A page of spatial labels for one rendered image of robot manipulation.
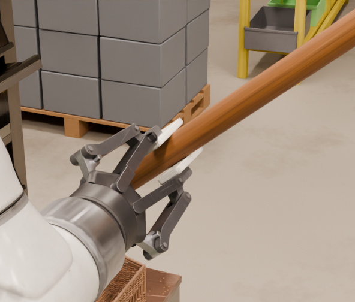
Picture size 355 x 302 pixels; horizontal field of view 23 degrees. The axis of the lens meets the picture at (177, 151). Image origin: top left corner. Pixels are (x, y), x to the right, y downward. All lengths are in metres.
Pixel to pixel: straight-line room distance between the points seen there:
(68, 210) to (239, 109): 0.24
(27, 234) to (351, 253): 3.91
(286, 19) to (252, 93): 6.17
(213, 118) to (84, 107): 4.68
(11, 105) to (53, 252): 2.33
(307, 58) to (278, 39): 5.62
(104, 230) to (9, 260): 0.13
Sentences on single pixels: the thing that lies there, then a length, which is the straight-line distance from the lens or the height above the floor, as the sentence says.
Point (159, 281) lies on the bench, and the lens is 3.19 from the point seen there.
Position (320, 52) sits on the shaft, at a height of 2.09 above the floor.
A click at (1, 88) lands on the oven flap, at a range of 2.67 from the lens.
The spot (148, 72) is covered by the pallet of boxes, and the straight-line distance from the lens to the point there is 5.30.
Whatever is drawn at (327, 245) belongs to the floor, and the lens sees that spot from 4.57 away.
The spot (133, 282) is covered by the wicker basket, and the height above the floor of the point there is 0.72.
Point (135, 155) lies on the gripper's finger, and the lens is 0.89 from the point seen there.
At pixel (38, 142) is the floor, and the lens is 5.68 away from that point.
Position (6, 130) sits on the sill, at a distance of 3.00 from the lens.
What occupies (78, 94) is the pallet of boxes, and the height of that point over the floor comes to 0.30.
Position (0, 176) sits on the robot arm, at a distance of 0.66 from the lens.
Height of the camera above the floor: 2.37
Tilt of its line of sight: 26 degrees down
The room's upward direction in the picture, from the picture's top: straight up
